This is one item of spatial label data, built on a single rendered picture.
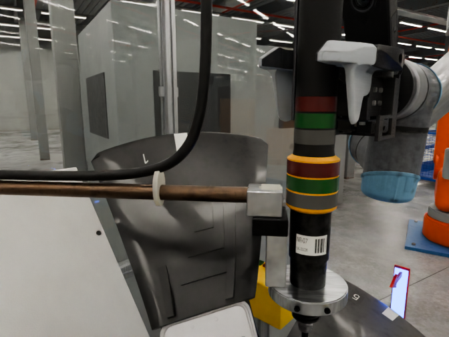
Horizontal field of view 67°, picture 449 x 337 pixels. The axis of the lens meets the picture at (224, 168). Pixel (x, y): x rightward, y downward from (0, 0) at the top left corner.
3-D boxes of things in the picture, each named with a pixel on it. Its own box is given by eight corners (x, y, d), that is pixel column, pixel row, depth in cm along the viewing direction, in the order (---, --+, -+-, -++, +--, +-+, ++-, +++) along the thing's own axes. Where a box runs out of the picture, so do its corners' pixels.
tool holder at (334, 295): (244, 312, 28) (245, 198, 26) (248, 271, 35) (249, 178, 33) (356, 320, 27) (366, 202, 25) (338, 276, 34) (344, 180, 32)
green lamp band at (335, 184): (287, 193, 27) (288, 178, 27) (284, 181, 31) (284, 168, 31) (343, 195, 27) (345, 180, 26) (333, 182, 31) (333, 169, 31)
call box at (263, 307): (225, 307, 84) (225, 268, 82) (250, 291, 92) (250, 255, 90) (280, 337, 74) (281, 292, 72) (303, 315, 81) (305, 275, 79)
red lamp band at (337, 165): (288, 178, 27) (288, 162, 27) (284, 167, 31) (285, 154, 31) (345, 179, 26) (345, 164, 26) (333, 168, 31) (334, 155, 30)
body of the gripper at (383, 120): (379, 142, 30) (413, 133, 38) (387, 38, 28) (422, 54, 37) (300, 136, 35) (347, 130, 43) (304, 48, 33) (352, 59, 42)
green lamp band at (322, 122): (295, 128, 27) (296, 113, 26) (292, 126, 30) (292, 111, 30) (339, 129, 26) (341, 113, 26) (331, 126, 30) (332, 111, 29)
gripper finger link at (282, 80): (261, 124, 26) (331, 120, 32) (263, 44, 25) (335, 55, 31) (235, 122, 29) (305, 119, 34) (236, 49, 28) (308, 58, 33)
